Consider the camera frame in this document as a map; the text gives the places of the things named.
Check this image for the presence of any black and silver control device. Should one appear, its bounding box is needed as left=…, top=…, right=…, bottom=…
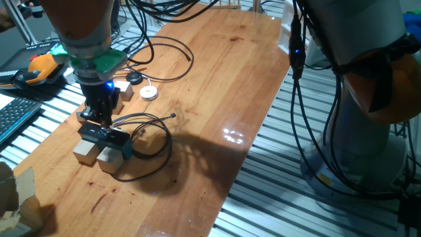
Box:
left=29, top=5, right=45, bottom=19

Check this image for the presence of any open cardboard box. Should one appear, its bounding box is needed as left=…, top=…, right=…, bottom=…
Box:
left=0, top=161, right=45, bottom=237

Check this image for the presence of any black round USB hub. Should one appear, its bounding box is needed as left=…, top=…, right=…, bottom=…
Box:
left=126, top=71, right=143, bottom=86

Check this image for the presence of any wooden peg rack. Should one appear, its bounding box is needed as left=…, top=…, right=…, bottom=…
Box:
left=215, top=0, right=242, bottom=10

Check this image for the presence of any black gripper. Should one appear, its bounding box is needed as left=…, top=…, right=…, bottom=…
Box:
left=80, top=81, right=122, bottom=132

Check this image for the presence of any orange and black teach pendant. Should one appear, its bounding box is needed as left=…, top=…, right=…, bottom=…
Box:
left=0, top=41, right=68, bottom=90

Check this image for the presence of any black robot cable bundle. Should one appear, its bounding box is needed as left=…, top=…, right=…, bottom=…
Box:
left=120, top=0, right=421, bottom=201

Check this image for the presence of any person right hand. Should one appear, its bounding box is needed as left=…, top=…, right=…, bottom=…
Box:
left=18, top=0, right=36, bottom=13

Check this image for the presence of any green camera mount plate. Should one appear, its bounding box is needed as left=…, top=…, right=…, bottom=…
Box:
left=51, top=44, right=128, bottom=74

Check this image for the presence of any black dock cable bundle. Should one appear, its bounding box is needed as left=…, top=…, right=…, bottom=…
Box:
left=110, top=113, right=174, bottom=182

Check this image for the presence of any blue plastic bag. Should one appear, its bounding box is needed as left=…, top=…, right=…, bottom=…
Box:
left=403, top=9, right=421, bottom=43

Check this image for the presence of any black USB docking station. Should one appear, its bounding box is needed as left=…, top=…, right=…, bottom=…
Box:
left=77, top=121, right=134, bottom=161

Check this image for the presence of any long looped black cable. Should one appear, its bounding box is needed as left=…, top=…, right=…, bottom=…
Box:
left=126, top=35, right=195, bottom=82

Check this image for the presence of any black inline cable extender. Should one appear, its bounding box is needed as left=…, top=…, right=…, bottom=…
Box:
left=288, top=14, right=307, bottom=82

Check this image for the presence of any white round USB hub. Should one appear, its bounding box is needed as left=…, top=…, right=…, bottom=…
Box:
left=139, top=85, right=159, bottom=101

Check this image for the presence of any black computer keyboard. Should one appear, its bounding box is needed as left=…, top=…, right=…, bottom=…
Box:
left=0, top=97, right=43, bottom=145

